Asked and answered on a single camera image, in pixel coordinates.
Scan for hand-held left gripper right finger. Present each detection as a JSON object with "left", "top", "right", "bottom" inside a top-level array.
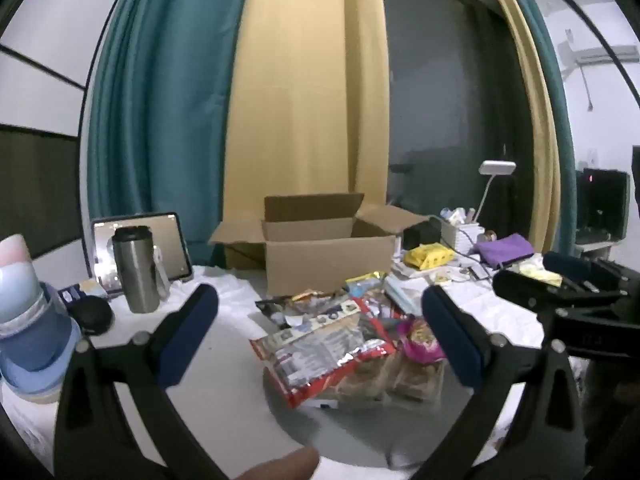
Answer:
[{"left": 415, "top": 286, "right": 588, "bottom": 480}]

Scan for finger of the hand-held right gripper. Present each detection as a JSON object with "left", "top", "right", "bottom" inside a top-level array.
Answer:
[
  {"left": 542, "top": 251, "right": 626, "bottom": 286},
  {"left": 492, "top": 269, "right": 623, "bottom": 313}
]

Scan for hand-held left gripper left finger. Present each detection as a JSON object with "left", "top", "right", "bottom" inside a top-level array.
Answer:
[{"left": 52, "top": 284, "right": 228, "bottom": 480}]

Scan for brown cardboard box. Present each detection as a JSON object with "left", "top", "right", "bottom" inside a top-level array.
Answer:
[{"left": 209, "top": 192, "right": 431, "bottom": 298}]

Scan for pale yellow packet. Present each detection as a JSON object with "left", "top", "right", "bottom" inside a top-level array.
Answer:
[{"left": 520, "top": 260, "right": 563, "bottom": 288}]

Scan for pink snack packet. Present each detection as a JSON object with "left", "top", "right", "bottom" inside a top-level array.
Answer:
[{"left": 400, "top": 317, "right": 446, "bottom": 363}]

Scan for purple cloth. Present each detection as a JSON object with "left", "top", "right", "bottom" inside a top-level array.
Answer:
[{"left": 472, "top": 234, "right": 535, "bottom": 268}]

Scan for clear bread packet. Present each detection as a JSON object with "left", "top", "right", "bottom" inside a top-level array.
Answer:
[
  {"left": 390, "top": 357, "right": 446, "bottom": 403},
  {"left": 320, "top": 357, "right": 396, "bottom": 405}
]

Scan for white tablecloth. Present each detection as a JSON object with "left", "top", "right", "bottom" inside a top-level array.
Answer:
[{"left": 5, "top": 262, "right": 586, "bottom": 480}]

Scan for white printed paper sheets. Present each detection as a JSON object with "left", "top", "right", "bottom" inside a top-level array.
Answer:
[{"left": 395, "top": 260, "right": 496, "bottom": 288}]

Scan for light blue flat pack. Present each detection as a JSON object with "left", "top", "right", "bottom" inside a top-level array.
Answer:
[{"left": 382, "top": 277, "right": 426, "bottom": 316}]

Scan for black computer case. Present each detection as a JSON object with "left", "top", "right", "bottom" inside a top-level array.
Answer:
[{"left": 575, "top": 167, "right": 631, "bottom": 246}]

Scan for white perforated organizer basket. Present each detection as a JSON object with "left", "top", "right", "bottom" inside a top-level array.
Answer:
[{"left": 440, "top": 206, "right": 486, "bottom": 255}]

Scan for steel tumbler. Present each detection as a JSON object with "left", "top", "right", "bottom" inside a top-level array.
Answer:
[{"left": 111, "top": 226, "right": 171, "bottom": 314}]

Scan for yellow wipes pack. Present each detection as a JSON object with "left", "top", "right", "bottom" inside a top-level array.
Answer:
[{"left": 404, "top": 242, "right": 455, "bottom": 270}]

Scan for tablet screen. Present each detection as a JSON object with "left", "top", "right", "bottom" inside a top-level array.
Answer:
[{"left": 91, "top": 211, "right": 195, "bottom": 293}]

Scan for black snack packet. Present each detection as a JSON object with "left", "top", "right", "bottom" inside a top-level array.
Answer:
[{"left": 255, "top": 292, "right": 351, "bottom": 328}]

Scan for black round pouch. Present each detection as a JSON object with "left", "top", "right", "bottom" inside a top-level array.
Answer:
[{"left": 67, "top": 296, "right": 115, "bottom": 336}]

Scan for blue yellow snack packet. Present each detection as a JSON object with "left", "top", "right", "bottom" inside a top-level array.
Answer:
[{"left": 345, "top": 271, "right": 386, "bottom": 297}]

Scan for white desk lamp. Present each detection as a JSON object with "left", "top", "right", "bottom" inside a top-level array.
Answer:
[{"left": 472, "top": 160, "right": 517, "bottom": 226}]

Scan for large red snack packet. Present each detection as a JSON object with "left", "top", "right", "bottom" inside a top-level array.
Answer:
[{"left": 250, "top": 300, "right": 401, "bottom": 408}]

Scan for small dark blue box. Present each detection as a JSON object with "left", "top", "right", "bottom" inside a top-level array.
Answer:
[{"left": 57, "top": 284, "right": 88, "bottom": 311}]

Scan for narrow teal curtain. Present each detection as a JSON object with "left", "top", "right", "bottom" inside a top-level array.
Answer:
[{"left": 500, "top": 0, "right": 578, "bottom": 261}]

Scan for narrow yellow curtain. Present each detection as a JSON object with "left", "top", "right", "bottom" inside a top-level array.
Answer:
[{"left": 475, "top": 0, "right": 561, "bottom": 256}]

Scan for pastel blue pink container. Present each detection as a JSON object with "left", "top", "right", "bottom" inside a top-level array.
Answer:
[{"left": 0, "top": 234, "right": 83, "bottom": 403}]

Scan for white air conditioner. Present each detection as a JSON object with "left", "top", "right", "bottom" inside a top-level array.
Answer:
[{"left": 557, "top": 40, "right": 640, "bottom": 78}]

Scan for dark glass window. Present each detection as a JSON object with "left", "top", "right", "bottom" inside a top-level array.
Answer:
[{"left": 377, "top": 0, "right": 536, "bottom": 241}]

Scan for wide yellow curtain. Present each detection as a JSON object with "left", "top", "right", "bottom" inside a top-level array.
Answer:
[{"left": 222, "top": 0, "right": 391, "bottom": 241}]

